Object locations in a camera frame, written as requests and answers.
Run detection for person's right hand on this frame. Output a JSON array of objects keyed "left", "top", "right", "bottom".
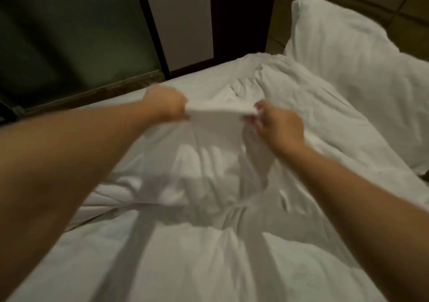
[{"left": 243, "top": 99, "right": 308, "bottom": 157}]

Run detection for person's left hand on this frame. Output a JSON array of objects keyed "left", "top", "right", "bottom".
[{"left": 142, "top": 84, "right": 190, "bottom": 124}]

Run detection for white pillow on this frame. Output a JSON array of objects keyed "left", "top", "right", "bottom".
[{"left": 285, "top": 0, "right": 429, "bottom": 175}]

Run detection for white duvet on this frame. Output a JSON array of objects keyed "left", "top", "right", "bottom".
[{"left": 7, "top": 52, "right": 429, "bottom": 302}]

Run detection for white bed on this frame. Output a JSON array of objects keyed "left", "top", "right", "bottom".
[{"left": 7, "top": 0, "right": 429, "bottom": 302}]

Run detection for person's left forearm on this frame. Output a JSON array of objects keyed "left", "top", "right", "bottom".
[{"left": 0, "top": 101, "right": 162, "bottom": 299}]

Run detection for person's right forearm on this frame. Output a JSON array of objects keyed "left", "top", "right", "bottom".
[{"left": 285, "top": 144, "right": 429, "bottom": 302}]

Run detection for dark wooden column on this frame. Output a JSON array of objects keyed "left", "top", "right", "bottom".
[{"left": 209, "top": 0, "right": 279, "bottom": 68}]

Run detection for frosted glass partition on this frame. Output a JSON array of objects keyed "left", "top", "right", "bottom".
[{"left": 0, "top": 0, "right": 165, "bottom": 112}]

